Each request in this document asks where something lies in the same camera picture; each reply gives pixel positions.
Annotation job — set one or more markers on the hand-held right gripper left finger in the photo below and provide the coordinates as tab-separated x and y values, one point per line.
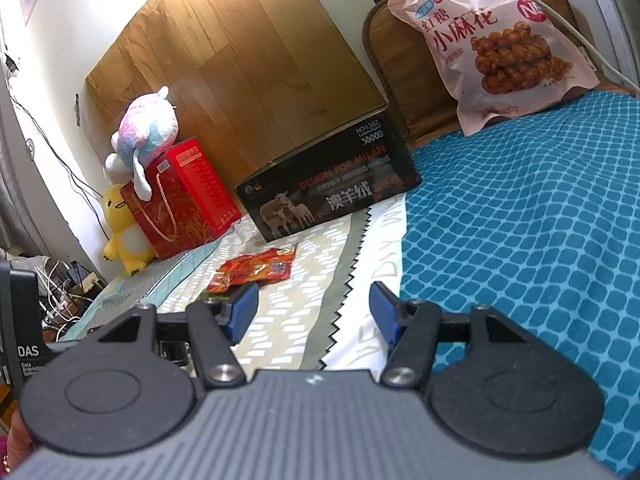
240	312

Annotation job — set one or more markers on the yellow duck plush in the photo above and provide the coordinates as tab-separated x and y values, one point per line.
125	240

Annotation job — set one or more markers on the patchwork patterned bedsheet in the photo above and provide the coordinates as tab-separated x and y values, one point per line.
310	270

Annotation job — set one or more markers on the red snack packet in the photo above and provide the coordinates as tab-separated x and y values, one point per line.
260	267

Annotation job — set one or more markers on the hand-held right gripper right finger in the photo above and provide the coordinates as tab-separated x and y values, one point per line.
385	312

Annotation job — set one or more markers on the black sheep print box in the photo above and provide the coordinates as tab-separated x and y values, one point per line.
340	195

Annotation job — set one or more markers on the red cardboard box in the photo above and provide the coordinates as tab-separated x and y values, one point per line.
210	190

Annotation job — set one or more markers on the blue patterned blanket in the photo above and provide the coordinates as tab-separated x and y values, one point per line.
525	210

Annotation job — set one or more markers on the wooden board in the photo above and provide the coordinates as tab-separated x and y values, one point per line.
225	60

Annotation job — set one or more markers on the pastel plush toy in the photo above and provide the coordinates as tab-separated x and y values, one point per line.
145	125

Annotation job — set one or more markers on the red gift bag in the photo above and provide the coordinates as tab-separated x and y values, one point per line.
165	220

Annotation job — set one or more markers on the person's left hand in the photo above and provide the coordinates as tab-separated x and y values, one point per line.
11	440

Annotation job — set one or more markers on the large pink snack bag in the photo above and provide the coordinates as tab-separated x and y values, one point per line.
500	60

